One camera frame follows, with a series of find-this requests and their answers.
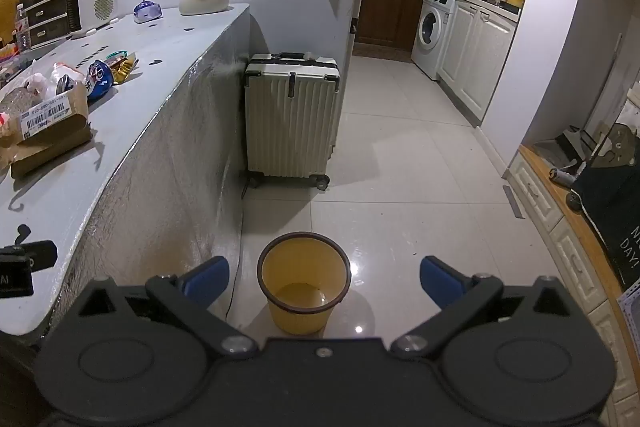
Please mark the yellow cooking pot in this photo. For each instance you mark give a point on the yellow cooking pot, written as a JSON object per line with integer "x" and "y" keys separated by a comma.
{"x": 515, "y": 1}

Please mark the crushed blue soda can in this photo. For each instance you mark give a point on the crushed blue soda can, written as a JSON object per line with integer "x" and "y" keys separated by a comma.
{"x": 100, "y": 79}

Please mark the black bag with white lettering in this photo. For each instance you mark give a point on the black bag with white lettering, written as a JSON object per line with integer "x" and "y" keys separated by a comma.
{"x": 607, "y": 207}

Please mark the brown cardboard parcel box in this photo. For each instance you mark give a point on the brown cardboard parcel box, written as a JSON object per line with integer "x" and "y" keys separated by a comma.
{"x": 50, "y": 142}

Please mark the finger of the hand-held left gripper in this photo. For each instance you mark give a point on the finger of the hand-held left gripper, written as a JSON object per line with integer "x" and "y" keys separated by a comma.
{"x": 42, "y": 254}

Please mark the white washing machine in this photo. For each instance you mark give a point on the white washing machine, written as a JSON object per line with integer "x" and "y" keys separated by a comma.
{"x": 432, "y": 42}

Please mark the wooden topped drawer cabinet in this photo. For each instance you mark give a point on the wooden topped drawer cabinet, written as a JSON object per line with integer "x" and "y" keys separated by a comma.
{"x": 550, "y": 217}

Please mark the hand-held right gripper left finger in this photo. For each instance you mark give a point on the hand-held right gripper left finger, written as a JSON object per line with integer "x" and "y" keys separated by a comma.
{"x": 207, "y": 279}

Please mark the gold snack wrapper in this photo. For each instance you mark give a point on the gold snack wrapper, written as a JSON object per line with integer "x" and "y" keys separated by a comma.
{"x": 125, "y": 72}

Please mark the yellow plastic waste bin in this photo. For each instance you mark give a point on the yellow plastic waste bin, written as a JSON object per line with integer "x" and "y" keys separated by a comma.
{"x": 300, "y": 312}

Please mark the clear plastic water bottle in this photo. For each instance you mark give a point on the clear plastic water bottle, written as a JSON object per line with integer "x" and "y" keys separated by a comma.
{"x": 21, "y": 32}

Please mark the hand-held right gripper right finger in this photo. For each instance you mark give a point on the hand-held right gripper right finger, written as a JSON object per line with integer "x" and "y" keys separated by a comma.
{"x": 440, "y": 279}

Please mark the white fan heater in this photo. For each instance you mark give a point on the white fan heater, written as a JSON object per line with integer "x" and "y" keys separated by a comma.
{"x": 92, "y": 2}

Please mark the clear plastic bag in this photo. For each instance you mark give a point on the clear plastic bag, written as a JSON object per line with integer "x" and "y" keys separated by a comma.
{"x": 42, "y": 79}

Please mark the blue white tissue pack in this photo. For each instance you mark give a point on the blue white tissue pack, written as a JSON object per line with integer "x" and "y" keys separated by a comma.
{"x": 147, "y": 12}

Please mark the pile of small desk items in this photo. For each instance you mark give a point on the pile of small desk items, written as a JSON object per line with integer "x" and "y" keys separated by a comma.
{"x": 12, "y": 62}

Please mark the white kitchen base cabinets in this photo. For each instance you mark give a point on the white kitchen base cabinets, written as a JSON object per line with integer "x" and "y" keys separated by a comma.
{"x": 475, "y": 57}

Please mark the dark drawer organizer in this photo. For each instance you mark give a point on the dark drawer organizer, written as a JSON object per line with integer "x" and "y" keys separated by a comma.
{"x": 45, "y": 12}

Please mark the white ribbed suitcase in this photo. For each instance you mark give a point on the white ribbed suitcase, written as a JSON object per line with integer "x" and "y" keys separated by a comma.
{"x": 290, "y": 122}

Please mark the dark red cigarette pack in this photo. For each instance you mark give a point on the dark red cigarette pack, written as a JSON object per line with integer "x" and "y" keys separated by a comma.
{"x": 112, "y": 64}

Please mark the grey folded stand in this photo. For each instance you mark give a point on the grey folded stand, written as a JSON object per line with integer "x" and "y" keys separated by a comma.
{"x": 565, "y": 147}

